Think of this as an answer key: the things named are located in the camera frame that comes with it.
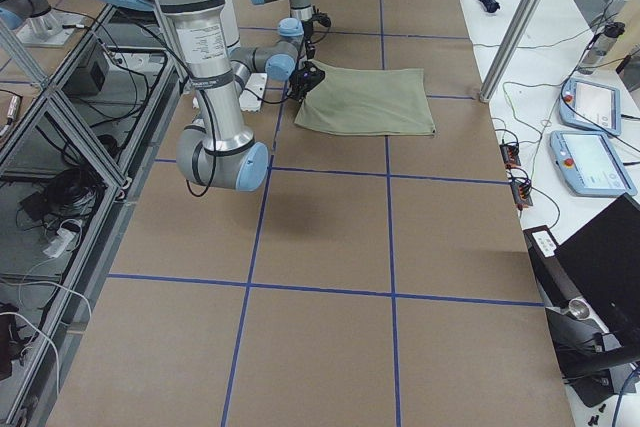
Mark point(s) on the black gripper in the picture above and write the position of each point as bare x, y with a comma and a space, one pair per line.
310, 40
303, 83

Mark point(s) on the olive green long-sleeve shirt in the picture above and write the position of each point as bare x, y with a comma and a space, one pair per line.
354, 102

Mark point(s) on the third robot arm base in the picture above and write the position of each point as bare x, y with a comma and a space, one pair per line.
37, 24

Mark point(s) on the orange terminal block far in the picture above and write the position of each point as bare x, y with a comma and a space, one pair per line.
510, 154

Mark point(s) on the orange terminal block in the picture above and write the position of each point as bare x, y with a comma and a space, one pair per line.
521, 191
510, 154

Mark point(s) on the orange terminal block near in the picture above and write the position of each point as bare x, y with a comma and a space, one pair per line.
521, 191

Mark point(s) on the far teach pendant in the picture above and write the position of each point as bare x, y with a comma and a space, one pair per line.
592, 106

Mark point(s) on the teach pendant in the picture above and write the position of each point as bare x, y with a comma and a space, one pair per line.
589, 165
592, 106

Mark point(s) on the near teach pendant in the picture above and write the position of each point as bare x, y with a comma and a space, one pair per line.
589, 165

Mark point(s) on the grey water bottle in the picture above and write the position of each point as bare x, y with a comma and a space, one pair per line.
600, 46

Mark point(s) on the aluminium frame post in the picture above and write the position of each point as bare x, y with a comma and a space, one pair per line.
507, 48

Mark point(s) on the black camera stand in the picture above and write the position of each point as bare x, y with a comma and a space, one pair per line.
593, 362

